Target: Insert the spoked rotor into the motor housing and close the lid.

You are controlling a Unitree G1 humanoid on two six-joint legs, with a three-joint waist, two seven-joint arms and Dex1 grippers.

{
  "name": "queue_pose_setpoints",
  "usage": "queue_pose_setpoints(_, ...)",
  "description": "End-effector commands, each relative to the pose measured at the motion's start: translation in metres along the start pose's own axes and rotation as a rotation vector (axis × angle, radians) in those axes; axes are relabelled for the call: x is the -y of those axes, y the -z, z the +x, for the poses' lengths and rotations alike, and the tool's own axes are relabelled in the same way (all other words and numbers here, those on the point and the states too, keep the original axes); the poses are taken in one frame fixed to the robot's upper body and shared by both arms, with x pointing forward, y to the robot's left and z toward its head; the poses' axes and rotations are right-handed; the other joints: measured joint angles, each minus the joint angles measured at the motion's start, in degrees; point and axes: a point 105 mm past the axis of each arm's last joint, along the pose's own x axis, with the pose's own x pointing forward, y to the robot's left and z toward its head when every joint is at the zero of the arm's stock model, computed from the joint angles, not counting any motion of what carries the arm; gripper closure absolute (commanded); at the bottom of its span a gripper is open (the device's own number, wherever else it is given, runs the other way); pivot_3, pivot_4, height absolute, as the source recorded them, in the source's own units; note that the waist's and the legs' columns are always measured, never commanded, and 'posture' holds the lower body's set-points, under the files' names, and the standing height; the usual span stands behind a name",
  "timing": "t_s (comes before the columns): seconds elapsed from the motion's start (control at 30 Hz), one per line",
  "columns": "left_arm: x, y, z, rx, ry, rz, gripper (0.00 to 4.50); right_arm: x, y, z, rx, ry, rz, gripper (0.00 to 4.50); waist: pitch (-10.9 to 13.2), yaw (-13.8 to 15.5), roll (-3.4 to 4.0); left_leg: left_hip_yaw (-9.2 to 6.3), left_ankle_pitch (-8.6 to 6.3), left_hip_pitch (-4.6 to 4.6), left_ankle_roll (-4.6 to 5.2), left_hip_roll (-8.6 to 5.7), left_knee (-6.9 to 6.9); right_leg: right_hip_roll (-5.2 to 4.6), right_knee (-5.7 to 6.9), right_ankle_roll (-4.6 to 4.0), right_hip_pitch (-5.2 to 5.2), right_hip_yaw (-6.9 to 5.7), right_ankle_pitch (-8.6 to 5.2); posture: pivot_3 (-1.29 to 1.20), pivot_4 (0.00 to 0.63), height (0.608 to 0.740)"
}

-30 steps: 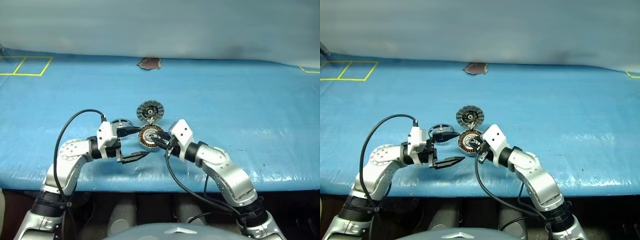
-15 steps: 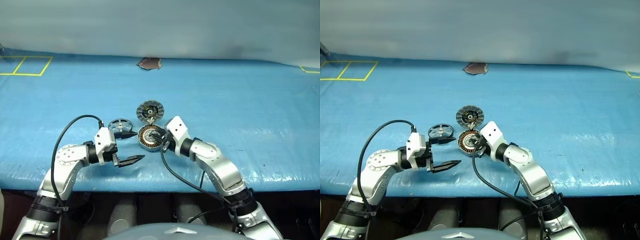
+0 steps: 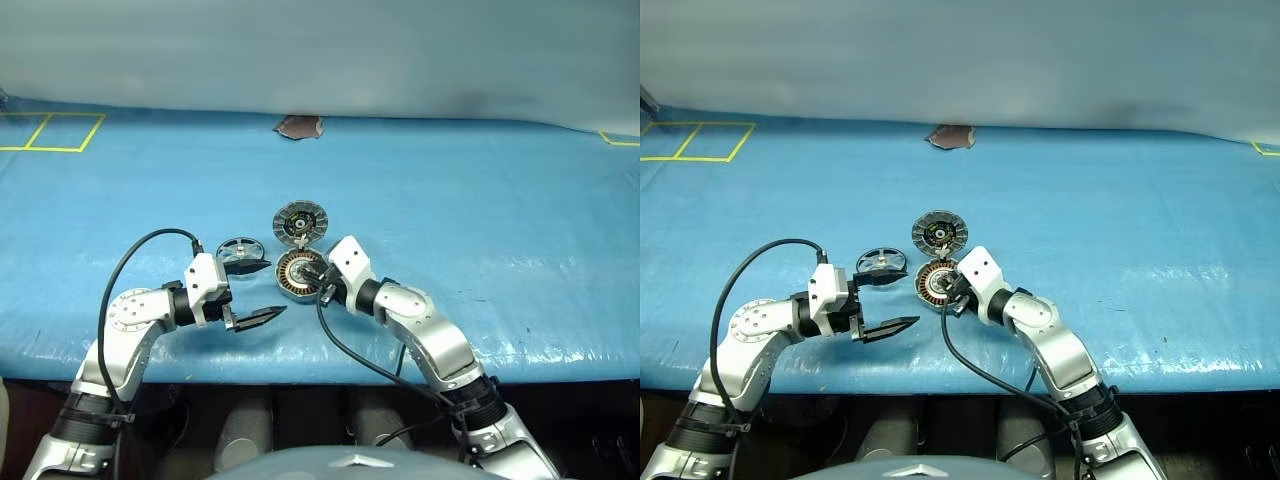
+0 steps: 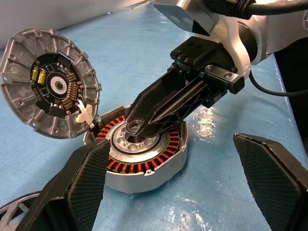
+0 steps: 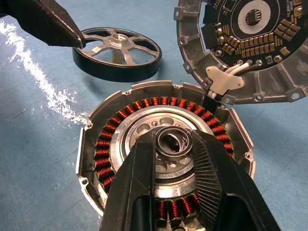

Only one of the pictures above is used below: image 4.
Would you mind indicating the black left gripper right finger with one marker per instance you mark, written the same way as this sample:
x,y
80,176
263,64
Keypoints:
x,y
272,178

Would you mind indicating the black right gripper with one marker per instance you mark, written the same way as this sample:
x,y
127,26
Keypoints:
x,y
204,55

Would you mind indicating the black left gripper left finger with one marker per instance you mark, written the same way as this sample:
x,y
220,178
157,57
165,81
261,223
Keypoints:
x,y
81,183

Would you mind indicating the grey motor housing copper windings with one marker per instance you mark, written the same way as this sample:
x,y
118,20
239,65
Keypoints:
x,y
144,183

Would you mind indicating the grey motor lid circuit board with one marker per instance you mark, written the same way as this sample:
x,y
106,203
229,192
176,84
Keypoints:
x,y
19,96

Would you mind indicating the blue table cover sheet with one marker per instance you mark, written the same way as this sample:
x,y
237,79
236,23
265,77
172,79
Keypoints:
x,y
134,48

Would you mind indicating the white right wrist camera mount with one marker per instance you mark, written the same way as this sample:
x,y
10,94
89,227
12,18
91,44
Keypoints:
x,y
231,31

